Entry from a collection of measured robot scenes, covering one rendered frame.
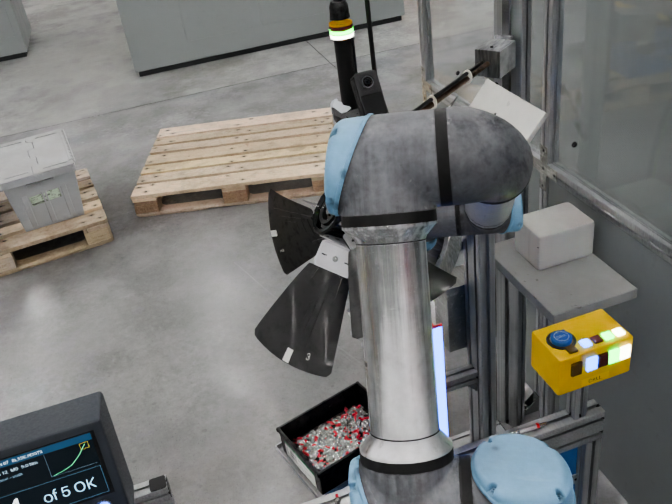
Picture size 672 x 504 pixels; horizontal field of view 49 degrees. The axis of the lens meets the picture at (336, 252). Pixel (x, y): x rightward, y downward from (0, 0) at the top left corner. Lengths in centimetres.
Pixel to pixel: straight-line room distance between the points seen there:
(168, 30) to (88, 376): 418
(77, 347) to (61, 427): 239
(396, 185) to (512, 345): 174
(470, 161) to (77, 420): 72
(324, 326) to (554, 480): 86
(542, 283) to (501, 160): 115
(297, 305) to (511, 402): 123
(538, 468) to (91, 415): 67
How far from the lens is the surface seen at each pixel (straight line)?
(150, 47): 698
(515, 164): 88
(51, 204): 434
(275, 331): 171
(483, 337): 203
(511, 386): 267
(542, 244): 199
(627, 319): 215
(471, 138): 84
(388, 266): 86
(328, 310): 166
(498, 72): 195
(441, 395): 142
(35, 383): 349
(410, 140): 84
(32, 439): 122
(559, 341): 146
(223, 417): 297
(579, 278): 202
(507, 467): 92
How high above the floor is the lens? 202
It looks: 32 degrees down
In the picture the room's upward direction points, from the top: 8 degrees counter-clockwise
